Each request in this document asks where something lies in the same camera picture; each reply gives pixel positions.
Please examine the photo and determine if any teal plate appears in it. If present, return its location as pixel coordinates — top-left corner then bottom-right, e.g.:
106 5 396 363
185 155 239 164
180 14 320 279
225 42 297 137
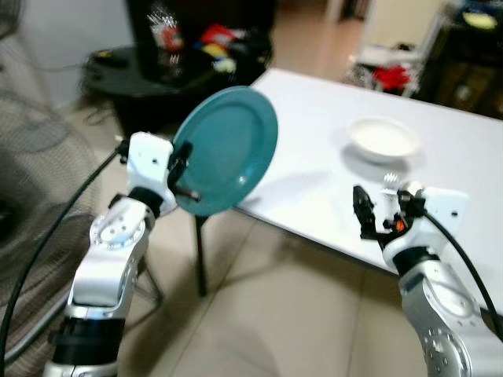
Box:
171 86 280 218

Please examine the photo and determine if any black table leg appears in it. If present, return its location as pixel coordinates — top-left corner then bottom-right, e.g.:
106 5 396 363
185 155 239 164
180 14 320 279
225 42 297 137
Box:
192 215 210 298

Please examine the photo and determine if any white bowl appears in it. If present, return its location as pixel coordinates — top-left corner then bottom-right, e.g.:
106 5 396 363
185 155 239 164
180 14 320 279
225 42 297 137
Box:
347 116 422 164

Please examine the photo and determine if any black round side table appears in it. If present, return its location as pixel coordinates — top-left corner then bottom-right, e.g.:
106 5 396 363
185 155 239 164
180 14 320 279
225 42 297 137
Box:
83 46 270 136

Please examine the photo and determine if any black bag with colourful items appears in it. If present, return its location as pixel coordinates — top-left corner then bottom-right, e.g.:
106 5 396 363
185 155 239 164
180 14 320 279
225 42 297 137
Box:
195 22 274 76

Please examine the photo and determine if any dark package with red label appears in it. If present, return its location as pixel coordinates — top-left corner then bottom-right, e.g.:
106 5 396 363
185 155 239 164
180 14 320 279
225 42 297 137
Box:
148 3 187 77

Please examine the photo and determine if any red cloth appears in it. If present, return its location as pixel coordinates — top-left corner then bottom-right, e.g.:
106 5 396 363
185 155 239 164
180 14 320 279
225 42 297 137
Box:
372 64 411 93

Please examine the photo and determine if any grey mesh standing fan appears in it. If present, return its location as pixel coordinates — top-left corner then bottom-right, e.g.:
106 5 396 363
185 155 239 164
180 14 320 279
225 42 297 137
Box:
0 0 119 377

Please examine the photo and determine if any dark cabinet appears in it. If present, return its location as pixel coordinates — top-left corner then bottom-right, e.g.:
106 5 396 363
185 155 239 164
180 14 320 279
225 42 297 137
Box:
415 0 503 120

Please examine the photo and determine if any white rack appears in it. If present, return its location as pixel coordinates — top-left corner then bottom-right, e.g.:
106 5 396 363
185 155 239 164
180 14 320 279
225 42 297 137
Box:
348 0 450 97

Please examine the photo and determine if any yellow-green dish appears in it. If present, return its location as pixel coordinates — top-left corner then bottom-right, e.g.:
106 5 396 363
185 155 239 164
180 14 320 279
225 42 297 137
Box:
461 9 501 31

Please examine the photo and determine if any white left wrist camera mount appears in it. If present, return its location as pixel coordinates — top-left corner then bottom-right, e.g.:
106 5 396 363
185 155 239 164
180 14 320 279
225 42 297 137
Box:
126 132 176 213

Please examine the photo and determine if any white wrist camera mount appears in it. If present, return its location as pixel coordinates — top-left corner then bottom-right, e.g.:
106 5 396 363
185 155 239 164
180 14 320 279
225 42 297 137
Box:
399 182 471 246
126 132 176 213

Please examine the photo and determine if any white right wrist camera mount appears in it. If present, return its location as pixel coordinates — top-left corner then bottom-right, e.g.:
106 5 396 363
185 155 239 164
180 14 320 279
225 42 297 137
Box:
399 182 471 246

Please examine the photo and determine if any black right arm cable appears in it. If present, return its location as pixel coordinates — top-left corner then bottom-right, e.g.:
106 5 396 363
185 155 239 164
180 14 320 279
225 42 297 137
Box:
409 199 503 320

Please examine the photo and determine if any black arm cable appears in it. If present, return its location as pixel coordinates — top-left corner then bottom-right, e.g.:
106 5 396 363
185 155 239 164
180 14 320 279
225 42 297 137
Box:
409 199 503 320
0 140 131 364

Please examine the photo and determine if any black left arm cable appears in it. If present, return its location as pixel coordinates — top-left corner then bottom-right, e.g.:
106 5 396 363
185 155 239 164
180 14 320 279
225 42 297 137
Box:
0 140 131 364

